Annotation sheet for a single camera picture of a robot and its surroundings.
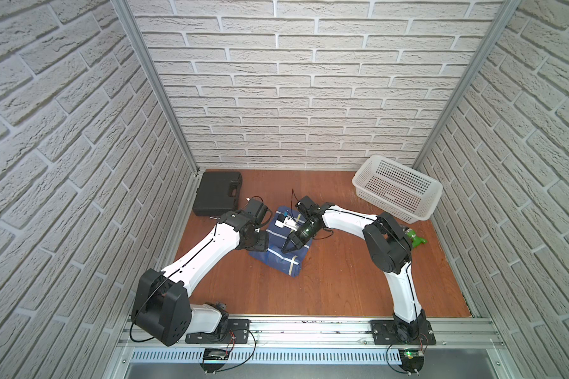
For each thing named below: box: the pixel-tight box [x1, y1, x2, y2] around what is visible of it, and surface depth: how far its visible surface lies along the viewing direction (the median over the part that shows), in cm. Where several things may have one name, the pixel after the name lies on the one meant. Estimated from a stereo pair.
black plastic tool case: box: [192, 172, 243, 218], surface depth 108 cm
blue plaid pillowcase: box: [248, 206, 313, 278], surface depth 86 cm
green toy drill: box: [404, 228, 429, 248], surface depth 96 cm
